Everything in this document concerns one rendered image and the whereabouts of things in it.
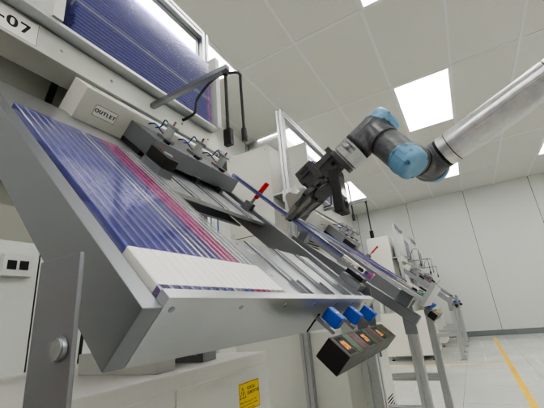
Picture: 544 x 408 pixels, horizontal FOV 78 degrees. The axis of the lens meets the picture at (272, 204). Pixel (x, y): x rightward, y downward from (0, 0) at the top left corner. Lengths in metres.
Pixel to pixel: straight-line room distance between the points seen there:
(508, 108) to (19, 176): 0.86
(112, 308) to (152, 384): 0.43
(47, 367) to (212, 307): 0.13
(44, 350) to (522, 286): 8.22
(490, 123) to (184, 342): 0.75
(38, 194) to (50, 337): 0.21
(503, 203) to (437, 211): 1.26
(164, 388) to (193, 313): 0.43
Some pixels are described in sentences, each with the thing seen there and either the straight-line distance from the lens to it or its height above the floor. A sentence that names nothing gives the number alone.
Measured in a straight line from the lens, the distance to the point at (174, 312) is 0.31.
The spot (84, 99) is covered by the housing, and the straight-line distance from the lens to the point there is 0.92.
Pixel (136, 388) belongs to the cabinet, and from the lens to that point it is 0.70.
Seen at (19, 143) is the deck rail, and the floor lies 0.94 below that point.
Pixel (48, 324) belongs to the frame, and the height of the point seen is 0.71.
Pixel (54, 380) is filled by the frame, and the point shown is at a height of 0.68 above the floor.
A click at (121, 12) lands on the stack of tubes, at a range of 1.18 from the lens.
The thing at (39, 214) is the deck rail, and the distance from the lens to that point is 0.44.
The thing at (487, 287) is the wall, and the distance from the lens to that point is 8.28.
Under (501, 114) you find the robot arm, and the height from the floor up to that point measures 1.06.
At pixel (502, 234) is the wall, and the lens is 8.40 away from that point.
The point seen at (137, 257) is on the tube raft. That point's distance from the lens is 0.35.
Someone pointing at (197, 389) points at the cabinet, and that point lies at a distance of 0.81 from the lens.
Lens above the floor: 0.70
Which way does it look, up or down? 19 degrees up
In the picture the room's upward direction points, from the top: 5 degrees counter-clockwise
